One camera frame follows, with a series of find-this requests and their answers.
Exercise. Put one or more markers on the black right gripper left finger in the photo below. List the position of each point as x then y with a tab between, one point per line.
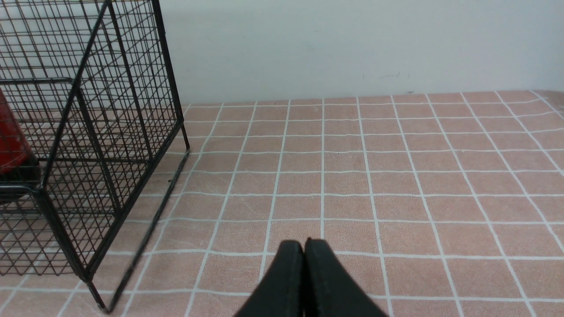
279	292

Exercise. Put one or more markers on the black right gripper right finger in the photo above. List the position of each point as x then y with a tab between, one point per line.
329	290

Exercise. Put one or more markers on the red label soy sauce bottle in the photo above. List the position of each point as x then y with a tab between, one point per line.
19	165

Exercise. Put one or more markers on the pink checkered tablecloth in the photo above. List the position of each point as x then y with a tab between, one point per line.
447	205

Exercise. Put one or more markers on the black wire shelf rack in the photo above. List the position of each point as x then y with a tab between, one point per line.
92	86

